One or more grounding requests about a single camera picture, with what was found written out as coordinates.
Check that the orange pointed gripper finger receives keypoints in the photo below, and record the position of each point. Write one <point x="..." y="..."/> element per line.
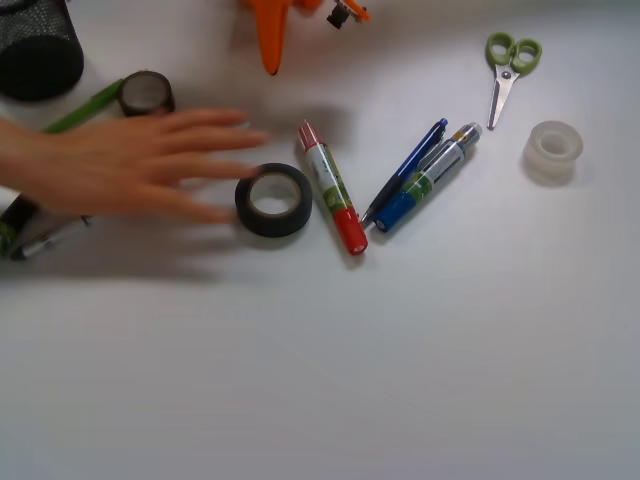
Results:
<point x="271" y="17"/>

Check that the orange gripper finger with motor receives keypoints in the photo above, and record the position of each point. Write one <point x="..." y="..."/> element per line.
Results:
<point x="345" y="9"/>

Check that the dark blue ballpoint pen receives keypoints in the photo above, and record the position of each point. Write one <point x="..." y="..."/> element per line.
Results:
<point x="432" y="138"/>

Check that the blue cap marker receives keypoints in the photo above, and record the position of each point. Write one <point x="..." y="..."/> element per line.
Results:
<point x="437" y="166"/>

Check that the green handled scissors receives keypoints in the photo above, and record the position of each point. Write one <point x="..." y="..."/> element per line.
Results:
<point x="510" y="60"/>

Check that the red cap marker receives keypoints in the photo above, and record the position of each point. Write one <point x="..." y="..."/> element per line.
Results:
<point x="333" y="190"/>

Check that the clear tape roll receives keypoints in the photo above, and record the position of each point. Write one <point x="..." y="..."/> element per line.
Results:
<point x="551" y="152"/>

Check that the silver white pen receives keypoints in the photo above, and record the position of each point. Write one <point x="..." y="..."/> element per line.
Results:
<point x="50" y="238"/>

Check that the green pen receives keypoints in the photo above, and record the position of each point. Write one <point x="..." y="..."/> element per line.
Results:
<point x="85" y="112"/>

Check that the black mesh pen holder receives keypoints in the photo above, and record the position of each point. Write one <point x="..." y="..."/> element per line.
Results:
<point x="41" y="57"/>

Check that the person's bare hand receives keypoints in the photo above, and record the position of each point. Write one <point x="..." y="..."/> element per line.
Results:
<point x="128" y="166"/>

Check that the brown tape roll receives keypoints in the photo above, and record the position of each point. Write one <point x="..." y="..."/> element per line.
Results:
<point x="145" y="92"/>

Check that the black marker at edge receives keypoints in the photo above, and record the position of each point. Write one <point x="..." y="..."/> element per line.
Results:
<point x="13" y="219"/>

